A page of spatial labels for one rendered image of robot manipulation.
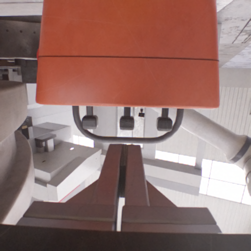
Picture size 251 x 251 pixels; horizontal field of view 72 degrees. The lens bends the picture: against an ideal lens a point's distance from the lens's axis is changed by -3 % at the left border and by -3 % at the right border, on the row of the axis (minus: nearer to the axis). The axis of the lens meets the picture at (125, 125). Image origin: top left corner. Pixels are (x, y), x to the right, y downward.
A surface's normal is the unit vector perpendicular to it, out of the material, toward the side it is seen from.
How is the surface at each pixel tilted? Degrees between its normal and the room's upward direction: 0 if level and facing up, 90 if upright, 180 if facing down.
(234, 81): 90
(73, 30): 97
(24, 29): 90
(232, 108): 90
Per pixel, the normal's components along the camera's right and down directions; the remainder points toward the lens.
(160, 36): -0.03, 0.14
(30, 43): 0.36, 0.26
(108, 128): -0.40, 0.23
